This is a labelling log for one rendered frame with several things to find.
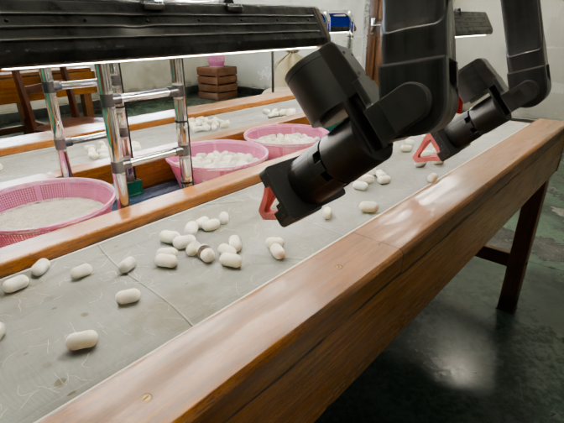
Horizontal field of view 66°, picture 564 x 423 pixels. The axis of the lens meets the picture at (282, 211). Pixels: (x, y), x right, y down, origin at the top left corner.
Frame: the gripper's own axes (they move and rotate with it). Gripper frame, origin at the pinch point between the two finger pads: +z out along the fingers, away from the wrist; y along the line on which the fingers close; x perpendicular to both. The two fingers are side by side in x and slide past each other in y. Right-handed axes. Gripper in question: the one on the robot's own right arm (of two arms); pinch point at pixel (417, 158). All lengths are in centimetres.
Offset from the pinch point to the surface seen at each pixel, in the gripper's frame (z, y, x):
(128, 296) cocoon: 10, 64, -2
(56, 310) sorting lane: 16, 71, -5
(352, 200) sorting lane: 10.4, 13.3, 1.0
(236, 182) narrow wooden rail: 25.3, 26.2, -14.9
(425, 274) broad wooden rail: -0.6, 19.9, 19.2
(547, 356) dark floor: 32, -65, 81
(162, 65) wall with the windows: 439, -300, -324
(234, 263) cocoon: 7.5, 48.8, 1.2
